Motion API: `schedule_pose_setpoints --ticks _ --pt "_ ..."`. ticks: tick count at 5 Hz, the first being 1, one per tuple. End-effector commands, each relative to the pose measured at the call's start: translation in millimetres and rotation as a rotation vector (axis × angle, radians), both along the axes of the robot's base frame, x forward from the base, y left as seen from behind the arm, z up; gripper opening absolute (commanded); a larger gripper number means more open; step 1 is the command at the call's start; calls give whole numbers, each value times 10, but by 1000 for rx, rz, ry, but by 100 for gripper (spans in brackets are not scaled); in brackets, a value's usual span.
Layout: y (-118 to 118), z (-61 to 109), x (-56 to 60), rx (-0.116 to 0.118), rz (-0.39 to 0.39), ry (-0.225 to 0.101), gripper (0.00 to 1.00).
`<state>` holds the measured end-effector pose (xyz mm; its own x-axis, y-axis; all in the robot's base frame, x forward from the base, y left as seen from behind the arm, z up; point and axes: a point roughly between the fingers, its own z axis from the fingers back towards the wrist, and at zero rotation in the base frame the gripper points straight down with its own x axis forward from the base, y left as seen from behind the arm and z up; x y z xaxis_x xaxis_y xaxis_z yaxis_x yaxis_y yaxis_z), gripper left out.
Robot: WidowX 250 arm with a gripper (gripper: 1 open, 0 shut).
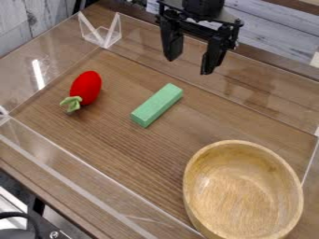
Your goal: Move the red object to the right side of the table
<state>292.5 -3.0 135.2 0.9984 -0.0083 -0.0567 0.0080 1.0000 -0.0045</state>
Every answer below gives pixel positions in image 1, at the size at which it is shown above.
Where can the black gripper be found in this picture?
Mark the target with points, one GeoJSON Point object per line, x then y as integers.
{"type": "Point", "coordinates": [203, 18]}

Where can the red plush strawberry toy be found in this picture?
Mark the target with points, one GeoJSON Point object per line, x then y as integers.
{"type": "Point", "coordinates": [84, 91]}

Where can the green rectangular block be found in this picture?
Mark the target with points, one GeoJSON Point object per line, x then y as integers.
{"type": "Point", "coordinates": [156, 105]}

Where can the clear acrylic tray walls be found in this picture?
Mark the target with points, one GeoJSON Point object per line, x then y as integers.
{"type": "Point", "coordinates": [106, 172]}

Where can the wooden bowl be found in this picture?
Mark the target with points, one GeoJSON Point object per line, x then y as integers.
{"type": "Point", "coordinates": [242, 192]}

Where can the black table leg bracket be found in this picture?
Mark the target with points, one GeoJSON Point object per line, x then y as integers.
{"type": "Point", "coordinates": [54, 226]}

